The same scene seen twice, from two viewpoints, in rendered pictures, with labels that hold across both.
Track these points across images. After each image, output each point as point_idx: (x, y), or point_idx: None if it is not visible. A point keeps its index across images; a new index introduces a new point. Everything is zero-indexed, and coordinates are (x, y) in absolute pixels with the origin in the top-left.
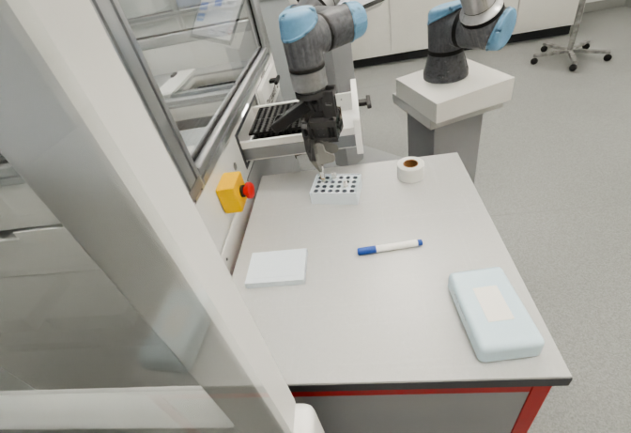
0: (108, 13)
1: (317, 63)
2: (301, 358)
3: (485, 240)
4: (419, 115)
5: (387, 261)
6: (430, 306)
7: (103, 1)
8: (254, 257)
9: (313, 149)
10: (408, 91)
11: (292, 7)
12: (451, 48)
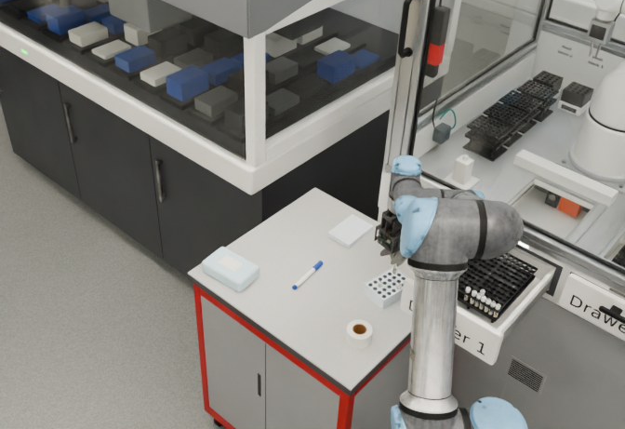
0: (405, 78)
1: (389, 191)
2: (289, 215)
3: (261, 313)
4: None
5: (301, 270)
6: (259, 262)
7: (405, 73)
8: (367, 224)
9: None
10: None
11: (418, 163)
12: None
